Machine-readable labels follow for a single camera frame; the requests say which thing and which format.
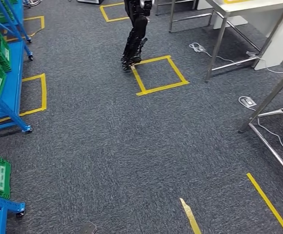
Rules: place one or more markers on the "blue metal shelf rack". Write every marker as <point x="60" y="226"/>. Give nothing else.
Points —
<point x="0" y="205"/>
<point x="12" y="84"/>

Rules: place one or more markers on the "black humanoid robot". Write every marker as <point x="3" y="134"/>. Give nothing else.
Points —
<point x="136" y="32"/>

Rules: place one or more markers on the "white power adapter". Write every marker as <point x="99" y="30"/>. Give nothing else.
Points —
<point x="247" y="102"/>

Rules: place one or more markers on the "white cabinet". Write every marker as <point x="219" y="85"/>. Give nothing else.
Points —
<point x="277" y="42"/>

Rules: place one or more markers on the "steel frame table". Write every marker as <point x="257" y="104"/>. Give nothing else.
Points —
<point x="172" y="16"/>
<point x="265" y="8"/>

